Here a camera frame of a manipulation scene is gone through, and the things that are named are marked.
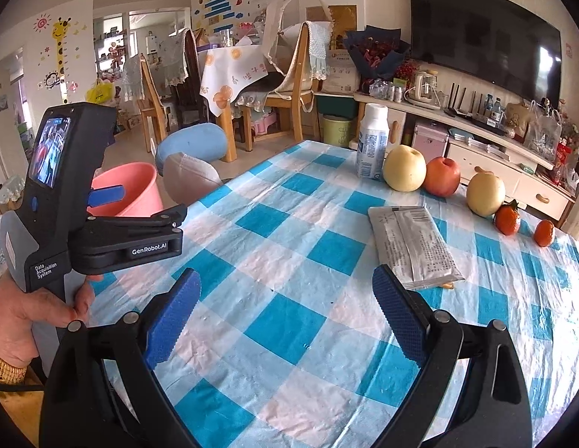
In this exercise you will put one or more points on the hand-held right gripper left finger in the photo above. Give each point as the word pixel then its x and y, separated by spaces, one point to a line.
pixel 172 317

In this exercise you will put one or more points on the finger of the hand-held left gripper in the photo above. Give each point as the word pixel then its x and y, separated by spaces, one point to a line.
pixel 144 221
pixel 107 195

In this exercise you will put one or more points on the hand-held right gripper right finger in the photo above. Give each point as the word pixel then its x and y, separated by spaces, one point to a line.
pixel 401 317

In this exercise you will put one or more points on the pink plastic bucket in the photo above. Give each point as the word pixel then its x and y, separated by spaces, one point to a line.
pixel 140 191

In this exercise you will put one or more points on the grey printed sachet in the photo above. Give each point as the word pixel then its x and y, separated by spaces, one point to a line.
pixel 415 247

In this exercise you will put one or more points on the person's left hand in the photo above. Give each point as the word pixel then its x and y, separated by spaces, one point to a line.
pixel 14 317

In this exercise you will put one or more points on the tan paper packet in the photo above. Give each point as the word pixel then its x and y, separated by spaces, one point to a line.
pixel 447 284

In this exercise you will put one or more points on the grey round stool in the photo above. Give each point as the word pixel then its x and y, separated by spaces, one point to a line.
pixel 191 177

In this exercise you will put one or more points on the yellow bag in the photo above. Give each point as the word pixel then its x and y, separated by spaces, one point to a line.
pixel 100 93

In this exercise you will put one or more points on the blue round stool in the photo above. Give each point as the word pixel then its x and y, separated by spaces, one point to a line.
pixel 191 142

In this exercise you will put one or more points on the wooden chair with lace cover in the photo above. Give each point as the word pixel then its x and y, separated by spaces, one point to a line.
pixel 298 88
pixel 149 102

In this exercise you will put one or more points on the blue checked tablecloth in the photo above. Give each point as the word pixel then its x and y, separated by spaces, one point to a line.
pixel 289 252

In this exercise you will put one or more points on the dark wooden chair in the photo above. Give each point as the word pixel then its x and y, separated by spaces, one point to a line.
pixel 191 84

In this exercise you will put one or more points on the tangerine with leaf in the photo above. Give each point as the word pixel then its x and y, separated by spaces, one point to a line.
pixel 507 220

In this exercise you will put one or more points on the red apple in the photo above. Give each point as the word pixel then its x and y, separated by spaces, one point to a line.
pixel 442 178

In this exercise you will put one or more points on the yellow-green apple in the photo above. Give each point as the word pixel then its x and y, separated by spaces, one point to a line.
pixel 403 170

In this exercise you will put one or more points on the yellow pear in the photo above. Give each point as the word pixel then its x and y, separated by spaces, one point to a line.
pixel 485 195

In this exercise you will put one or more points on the pink plastic stool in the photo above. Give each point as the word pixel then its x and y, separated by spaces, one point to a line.
pixel 261 123

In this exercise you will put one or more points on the plain tangerine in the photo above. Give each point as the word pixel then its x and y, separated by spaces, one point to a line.
pixel 544 233

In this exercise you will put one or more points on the orange print tablecloth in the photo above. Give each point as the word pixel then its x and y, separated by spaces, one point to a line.
pixel 224 74

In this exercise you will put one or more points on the white plastic bottle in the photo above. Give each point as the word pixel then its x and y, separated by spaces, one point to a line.
pixel 372 144

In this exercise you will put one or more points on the white television cabinet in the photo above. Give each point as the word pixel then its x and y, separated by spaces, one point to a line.
pixel 527 186

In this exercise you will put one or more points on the pink storage box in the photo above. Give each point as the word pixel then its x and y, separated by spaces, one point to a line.
pixel 429 137

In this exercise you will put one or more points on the clear drinking glass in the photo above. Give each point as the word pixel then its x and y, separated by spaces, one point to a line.
pixel 225 38

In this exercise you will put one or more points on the green waste bin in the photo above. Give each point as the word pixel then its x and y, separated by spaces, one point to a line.
pixel 338 130

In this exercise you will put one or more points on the black router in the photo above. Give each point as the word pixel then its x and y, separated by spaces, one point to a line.
pixel 457 113

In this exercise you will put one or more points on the red snack packages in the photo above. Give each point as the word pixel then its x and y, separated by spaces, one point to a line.
pixel 562 158

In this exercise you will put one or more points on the glass electric kettle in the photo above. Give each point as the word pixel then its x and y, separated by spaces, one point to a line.
pixel 424 91

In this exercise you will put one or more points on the pack of small jars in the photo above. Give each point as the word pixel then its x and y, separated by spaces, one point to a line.
pixel 387 89

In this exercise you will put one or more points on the small water bottle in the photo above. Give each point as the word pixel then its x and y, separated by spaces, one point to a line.
pixel 498 109
pixel 489 106

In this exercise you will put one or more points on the tan printed bag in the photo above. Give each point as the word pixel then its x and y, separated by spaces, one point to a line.
pixel 517 119

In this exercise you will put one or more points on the clear plastic bag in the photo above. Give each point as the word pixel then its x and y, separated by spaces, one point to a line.
pixel 543 133

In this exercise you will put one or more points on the beige cardboard box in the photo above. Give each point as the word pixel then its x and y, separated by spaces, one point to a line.
pixel 343 72

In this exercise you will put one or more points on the white mesh food cover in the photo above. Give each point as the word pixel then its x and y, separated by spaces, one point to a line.
pixel 289 14

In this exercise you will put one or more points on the dark wrapped flower bouquet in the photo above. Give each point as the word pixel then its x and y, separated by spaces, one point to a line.
pixel 375 51

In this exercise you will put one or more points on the black television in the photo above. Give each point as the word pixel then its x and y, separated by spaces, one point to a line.
pixel 485 42

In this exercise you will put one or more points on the giraffe wall sticker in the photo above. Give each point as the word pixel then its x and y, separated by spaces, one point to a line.
pixel 59 42

